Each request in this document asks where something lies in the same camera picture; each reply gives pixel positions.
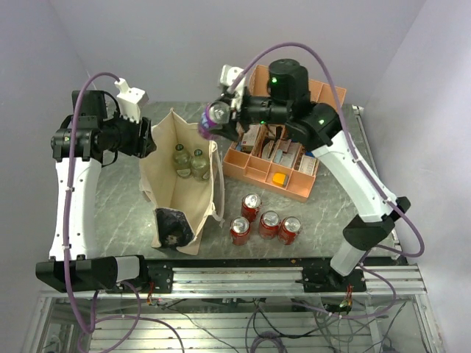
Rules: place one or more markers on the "white red medicine box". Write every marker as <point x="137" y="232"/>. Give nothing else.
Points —
<point x="249" y="138"/>

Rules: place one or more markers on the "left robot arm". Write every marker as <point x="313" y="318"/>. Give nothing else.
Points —
<point x="105" y="123"/>

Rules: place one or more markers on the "red soda can left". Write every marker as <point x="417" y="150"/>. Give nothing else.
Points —
<point x="240" y="231"/>

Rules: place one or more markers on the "red soda can middle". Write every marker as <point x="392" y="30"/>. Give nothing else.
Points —
<point x="269" y="225"/>

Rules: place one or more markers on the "red soda can right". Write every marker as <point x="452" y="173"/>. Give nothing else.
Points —
<point x="290" y="228"/>

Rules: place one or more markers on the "red soda can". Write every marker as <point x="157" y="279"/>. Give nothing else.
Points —
<point x="251" y="206"/>
<point x="240" y="231"/>
<point x="290" y="228"/>
<point x="269" y="225"/>

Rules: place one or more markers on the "white box right slot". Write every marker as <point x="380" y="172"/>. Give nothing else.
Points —
<point x="307" y="165"/>

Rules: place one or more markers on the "red soda can rear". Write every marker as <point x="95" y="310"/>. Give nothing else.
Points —
<point x="251" y="206"/>

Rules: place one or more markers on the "clear bottle green cap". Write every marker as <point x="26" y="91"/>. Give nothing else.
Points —
<point x="200" y="166"/>

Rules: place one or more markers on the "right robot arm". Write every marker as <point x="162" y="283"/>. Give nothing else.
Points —
<point x="378" y="208"/>

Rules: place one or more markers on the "aluminium mounting rail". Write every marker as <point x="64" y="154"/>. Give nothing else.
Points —
<point x="245" y="282"/>

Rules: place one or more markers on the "cream canvas tote bag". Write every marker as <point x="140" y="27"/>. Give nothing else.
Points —
<point x="181" y="206"/>

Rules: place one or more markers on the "purple soda can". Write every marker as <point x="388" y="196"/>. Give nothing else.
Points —
<point x="215" y="116"/>

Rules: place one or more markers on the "orange plastic desk organizer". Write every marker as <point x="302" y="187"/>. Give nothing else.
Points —
<point x="279" y="162"/>

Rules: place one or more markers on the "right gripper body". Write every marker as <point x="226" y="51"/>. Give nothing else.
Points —
<point x="247" y="115"/>

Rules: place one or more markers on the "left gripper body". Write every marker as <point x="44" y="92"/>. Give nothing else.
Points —
<point x="135" y="144"/>

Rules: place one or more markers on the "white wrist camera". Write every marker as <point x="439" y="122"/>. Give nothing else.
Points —
<point x="131" y="101"/>
<point x="232" y="82"/>

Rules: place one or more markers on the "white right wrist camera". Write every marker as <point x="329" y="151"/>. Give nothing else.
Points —
<point x="232" y="82"/>

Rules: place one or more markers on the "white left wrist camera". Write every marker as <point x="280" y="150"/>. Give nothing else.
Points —
<point x="131" y="101"/>

